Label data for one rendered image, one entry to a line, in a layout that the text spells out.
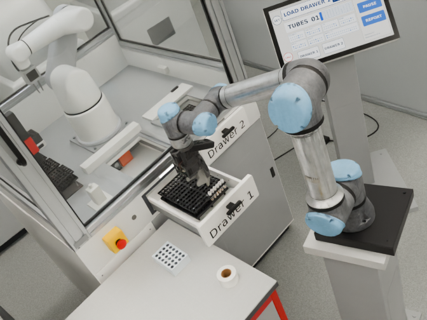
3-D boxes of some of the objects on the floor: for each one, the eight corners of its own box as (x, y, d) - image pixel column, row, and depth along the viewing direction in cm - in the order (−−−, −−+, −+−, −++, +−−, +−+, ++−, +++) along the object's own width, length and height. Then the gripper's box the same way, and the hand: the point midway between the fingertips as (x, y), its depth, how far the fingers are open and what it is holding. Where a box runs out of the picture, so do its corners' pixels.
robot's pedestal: (421, 314, 224) (409, 198, 177) (405, 377, 207) (386, 266, 160) (354, 297, 240) (327, 186, 193) (334, 353, 223) (298, 247, 176)
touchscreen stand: (418, 210, 265) (402, 41, 202) (334, 233, 271) (293, 77, 208) (386, 152, 304) (363, -5, 241) (312, 173, 310) (272, 25, 247)
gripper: (162, 148, 174) (183, 190, 187) (182, 157, 167) (203, 200, 180) (179, 133, 178) (198, 176, 191) (200, 141, 170) (218, 185, 183)
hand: (204, 180), depth 186 cm, fingers open, 3 cm apart
